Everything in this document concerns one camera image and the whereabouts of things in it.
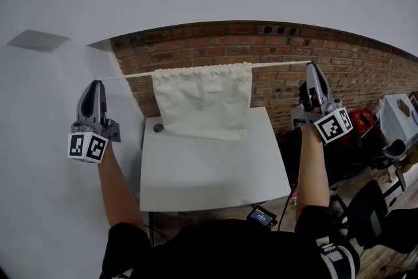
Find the grey wall panel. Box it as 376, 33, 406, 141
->
6, 29, 72, 53

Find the white drawstring cloth bag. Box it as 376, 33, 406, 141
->
101, 60, 313, 142

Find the red crate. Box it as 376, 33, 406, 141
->
348, 108, 377, 135

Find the person's black shirt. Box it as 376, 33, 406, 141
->
99, 205, 361, 279

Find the grey backpack strap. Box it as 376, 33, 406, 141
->
315, 234, 360, 279

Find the black mesh office chair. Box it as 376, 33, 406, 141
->
332, 178, 418, 256

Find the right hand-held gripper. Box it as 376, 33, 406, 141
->
305, 63, 354, 146

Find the black device with screen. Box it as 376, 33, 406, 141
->
246, 204, 279, 230

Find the person's left forearm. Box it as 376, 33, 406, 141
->
97, 141, 147, 233

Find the white table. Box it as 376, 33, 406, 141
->
139, 106, 292, 241

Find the black cable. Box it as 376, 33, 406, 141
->
276, 182, 298, 233

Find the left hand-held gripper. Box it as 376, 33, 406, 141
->
67, 80, 121, 163

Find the grey side table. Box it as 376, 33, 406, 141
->
378, 93, 418, 159

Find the person's right forearm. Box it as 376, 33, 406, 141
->
295, 122, 331, 217

